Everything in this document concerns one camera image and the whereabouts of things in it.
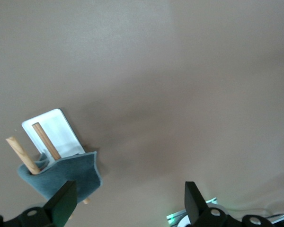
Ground white towel rack wooden bars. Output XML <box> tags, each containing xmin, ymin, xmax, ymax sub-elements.
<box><xmin>5</xmin><ymin>108</ymin><xmax>92</xmax><ymax>220</ymax></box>

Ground grey microfibre towel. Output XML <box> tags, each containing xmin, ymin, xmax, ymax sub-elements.
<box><xmin>17</xmin><ymin>151</ymin><xmax>103</xmax><ymax>204</ymax></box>

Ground brown table cover sheet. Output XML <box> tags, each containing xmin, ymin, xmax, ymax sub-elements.
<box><xmin>0</xmin><ymin>0</ymin><xmax>284</xmax><ymax>227</ymax></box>

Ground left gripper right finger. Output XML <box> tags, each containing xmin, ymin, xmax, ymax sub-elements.
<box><xmin>184</xmin><ymin>181</ymin><xmax>229</xmax><ymax>227</ymax></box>

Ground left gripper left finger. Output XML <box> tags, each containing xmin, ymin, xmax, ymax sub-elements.
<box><xmin>4</xmin><ymin>180</ymin><xmax>78</xmax><ymax>227</ymax></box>

